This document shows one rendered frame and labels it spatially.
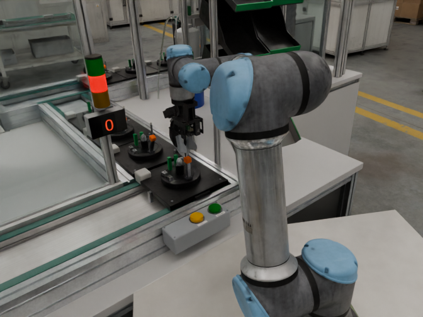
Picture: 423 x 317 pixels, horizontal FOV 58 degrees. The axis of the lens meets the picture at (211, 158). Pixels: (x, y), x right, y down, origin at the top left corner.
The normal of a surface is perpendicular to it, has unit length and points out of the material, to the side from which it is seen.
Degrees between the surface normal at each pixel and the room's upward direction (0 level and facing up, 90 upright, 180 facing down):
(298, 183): 0
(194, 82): 90
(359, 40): 90
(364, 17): 90
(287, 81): 62
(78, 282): 90
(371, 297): 0
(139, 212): 0
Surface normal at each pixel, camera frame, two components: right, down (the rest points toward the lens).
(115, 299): -0.04, -0.87
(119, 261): 0.61, 0.37
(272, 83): 0.29, -0.02
